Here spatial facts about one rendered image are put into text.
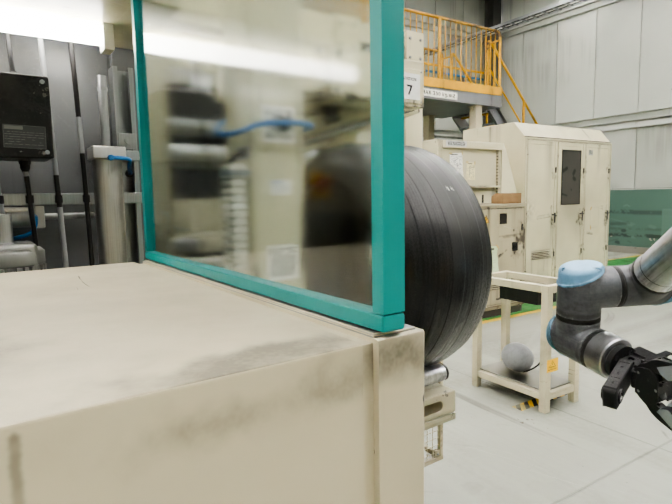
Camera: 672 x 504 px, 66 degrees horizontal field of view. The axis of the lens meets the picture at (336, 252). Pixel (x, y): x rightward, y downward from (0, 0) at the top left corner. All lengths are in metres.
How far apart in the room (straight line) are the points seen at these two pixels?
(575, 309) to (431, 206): 0.37
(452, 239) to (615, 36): 12.83
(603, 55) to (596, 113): 1.28
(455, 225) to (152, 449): 0.95
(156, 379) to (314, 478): 0.11
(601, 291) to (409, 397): 0.88
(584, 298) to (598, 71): 12.77
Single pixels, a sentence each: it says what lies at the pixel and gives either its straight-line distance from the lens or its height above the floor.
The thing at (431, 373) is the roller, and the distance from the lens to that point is 1.35.
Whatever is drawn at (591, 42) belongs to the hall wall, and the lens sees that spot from 14.13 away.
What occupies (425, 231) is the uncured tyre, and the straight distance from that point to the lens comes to 1.08.
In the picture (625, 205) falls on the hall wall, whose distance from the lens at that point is 13.15.
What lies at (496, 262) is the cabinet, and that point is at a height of 0.61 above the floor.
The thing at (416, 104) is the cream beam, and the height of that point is 1.65.
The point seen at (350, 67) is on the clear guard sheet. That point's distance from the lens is 0.37.
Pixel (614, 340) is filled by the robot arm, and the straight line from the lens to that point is 1.19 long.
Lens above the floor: 1.36
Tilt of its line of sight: 6 degrees down
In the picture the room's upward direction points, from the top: 1 degrees counter-clockwise
